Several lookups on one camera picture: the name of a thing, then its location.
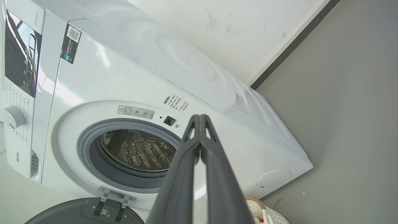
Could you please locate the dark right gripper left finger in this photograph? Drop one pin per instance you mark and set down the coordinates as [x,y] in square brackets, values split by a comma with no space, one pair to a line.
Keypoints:
[177,186]

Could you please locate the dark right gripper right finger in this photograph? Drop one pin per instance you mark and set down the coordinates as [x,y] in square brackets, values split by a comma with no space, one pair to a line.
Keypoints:
[224,193]

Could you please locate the red Bulls jersey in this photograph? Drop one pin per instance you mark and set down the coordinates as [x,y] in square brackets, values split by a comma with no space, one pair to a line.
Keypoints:
[259,221]

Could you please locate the cream perforated laundry basket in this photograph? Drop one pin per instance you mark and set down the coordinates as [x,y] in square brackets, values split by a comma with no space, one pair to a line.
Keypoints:
[273,216]

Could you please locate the stainless steel washing machine drum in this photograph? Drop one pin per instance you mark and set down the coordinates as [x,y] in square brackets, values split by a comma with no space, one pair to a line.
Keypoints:
[136,149]

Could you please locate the washing machine door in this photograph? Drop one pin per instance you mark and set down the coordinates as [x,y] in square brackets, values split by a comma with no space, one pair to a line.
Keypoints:
[71,214]

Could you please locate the round white filter cover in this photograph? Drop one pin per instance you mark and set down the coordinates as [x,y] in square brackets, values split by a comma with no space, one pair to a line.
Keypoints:
[273,179]

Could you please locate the metal door hinge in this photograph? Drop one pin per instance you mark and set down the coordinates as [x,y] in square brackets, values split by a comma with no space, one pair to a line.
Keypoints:
[116,197]

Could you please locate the black door latch socket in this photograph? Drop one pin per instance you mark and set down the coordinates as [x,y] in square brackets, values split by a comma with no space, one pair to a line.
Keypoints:
[169,120]

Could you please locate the QR code sticker on door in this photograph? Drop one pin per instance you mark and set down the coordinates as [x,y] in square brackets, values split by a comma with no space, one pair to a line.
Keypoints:
[104,212]

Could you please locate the small printed text label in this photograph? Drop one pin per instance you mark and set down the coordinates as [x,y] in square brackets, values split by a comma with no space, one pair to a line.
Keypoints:
[175,103]

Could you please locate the grey warning sticker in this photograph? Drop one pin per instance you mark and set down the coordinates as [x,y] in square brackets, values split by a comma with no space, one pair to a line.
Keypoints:
[136,112]

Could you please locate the grey rubber door gasket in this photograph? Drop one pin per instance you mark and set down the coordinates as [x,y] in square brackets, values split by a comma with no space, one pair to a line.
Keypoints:
[93,155]

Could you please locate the white front-load washing machine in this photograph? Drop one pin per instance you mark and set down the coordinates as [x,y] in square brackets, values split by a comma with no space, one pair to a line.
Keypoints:
[124,81]

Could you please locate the black QR code sticker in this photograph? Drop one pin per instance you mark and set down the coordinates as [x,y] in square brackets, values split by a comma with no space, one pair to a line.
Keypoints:
[71,43]

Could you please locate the white control knob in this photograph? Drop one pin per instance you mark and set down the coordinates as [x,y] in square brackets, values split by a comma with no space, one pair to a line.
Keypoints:
[12,116]

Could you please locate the black control display panel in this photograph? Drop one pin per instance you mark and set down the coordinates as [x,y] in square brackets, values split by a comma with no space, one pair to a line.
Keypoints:
[21,56]

